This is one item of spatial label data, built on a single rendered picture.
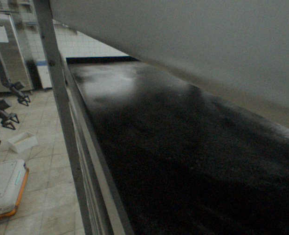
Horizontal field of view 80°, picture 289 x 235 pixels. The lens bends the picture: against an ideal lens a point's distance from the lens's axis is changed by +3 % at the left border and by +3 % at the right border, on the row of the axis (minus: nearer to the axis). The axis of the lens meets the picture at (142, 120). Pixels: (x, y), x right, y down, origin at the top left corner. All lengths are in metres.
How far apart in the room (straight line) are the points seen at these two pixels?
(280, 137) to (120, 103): 0.17
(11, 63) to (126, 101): 4.84
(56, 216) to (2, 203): 0.49
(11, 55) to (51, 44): 4.55
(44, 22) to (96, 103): 0.26
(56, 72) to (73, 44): 5.24
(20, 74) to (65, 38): 1.56
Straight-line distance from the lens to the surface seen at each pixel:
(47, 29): 0.44
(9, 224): 2.34
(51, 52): 0.45
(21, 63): 4.98
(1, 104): 1.62
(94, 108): 0.21
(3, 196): 2.20
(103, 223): 0.18
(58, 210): 2.23
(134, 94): 0.25
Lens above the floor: 1.76
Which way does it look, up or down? 30 degrees down
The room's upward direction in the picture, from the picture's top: 3 degrees clockwise
